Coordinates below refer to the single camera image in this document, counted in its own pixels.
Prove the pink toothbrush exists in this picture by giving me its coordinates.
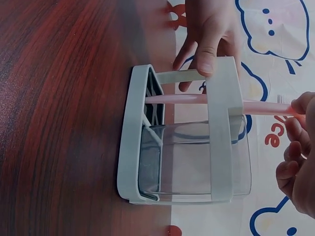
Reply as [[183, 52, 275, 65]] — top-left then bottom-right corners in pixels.
[[145, 94, 307, 121]]

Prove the clear plastic cup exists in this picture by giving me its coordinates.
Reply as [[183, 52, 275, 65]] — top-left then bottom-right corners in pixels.
[[139, 115, 252, 200]]

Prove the person's right hand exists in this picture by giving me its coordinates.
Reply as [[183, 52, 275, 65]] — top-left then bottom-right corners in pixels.
[[275, 91, 315, 222]]

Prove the person's left hand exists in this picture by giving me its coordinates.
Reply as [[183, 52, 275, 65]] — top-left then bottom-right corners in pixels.
[[172, 0, 244, 93]]

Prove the white toothbrush holder rack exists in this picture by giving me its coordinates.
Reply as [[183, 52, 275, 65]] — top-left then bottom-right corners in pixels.
[[117, 56, 245, 205]]

